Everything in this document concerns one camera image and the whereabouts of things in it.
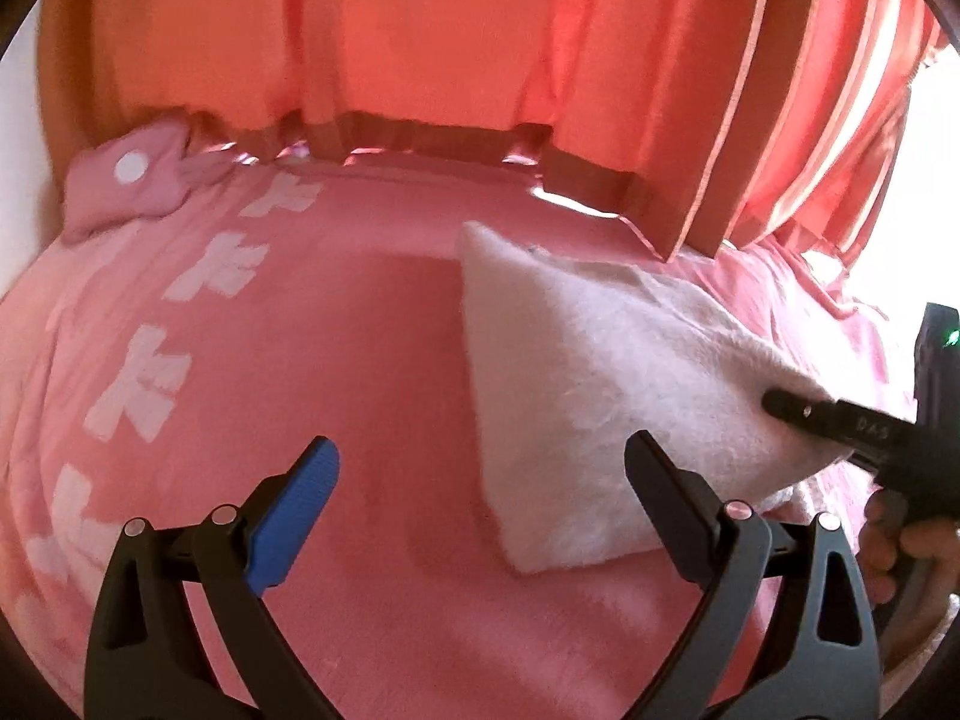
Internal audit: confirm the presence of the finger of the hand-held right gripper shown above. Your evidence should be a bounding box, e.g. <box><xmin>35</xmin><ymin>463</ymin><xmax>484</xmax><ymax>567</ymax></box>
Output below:
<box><xmin>761</xmin><ymin>388</ymin><xmax>920</xmax><ymax>478</ymax></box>

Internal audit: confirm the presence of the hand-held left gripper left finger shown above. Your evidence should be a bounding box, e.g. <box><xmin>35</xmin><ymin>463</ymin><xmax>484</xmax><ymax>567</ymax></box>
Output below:
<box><xmin>84</xmin><ymin>435</ymin><xmax>342</xmax><ymax>720</ymax></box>

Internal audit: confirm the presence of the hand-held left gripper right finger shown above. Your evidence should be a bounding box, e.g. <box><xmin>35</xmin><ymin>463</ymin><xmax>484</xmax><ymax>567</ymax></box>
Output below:
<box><xmin>624</xmin><ymin>430</ymin><xmax>882</xmax><ymax>720</ymax></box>

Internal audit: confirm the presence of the person's right hand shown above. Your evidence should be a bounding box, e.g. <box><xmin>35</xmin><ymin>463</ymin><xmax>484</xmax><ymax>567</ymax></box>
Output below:
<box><xmin>859</xmin><ymin>491</ymin><xmax>960</xmax><ymax>616</ymax></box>

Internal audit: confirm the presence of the pink printed blanket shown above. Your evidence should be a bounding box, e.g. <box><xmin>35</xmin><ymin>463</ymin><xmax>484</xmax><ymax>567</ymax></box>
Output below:
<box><xmin>0</xmin><ymin>157</ymin><xmax>960</xmax><ymax>720</ymax></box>

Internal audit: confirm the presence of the pink white-dotted pillow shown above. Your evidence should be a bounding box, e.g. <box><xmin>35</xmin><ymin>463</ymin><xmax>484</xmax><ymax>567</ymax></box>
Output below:
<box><xmin>60</xmin><ymin>116</ymin><xmax>242</xmax><ymax>245</ymax></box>

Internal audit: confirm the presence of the orange curtain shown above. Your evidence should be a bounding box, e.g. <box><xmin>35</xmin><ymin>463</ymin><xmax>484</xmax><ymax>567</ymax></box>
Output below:
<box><xmin>37</xmin><ymin>0</ymin><xmax>947</xmax><ymax>265</ymax></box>

